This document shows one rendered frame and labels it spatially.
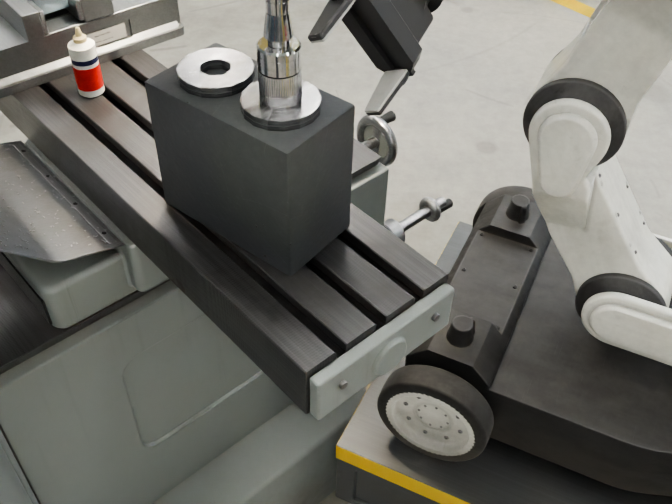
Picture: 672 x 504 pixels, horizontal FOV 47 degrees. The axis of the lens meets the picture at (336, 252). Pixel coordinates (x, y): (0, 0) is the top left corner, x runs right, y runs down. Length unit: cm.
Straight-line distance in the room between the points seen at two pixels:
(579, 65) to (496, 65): 216
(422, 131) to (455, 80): 38
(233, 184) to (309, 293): 16
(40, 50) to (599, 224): 91
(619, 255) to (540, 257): 29
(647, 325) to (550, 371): 18
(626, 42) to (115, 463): 107
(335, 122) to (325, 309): 22
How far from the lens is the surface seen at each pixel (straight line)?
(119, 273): 117
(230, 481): 164
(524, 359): 138
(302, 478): 168
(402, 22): 84
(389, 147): 161
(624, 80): 112
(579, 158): 113
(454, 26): 352
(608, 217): 124
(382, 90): 85
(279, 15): 80
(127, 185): 108
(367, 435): 145
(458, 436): 138
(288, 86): 83
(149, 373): 135
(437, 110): 294
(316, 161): 85
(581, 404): 135
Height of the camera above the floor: 162
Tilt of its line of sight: 44 degrees down
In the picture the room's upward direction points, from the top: 2 degrees clockwise
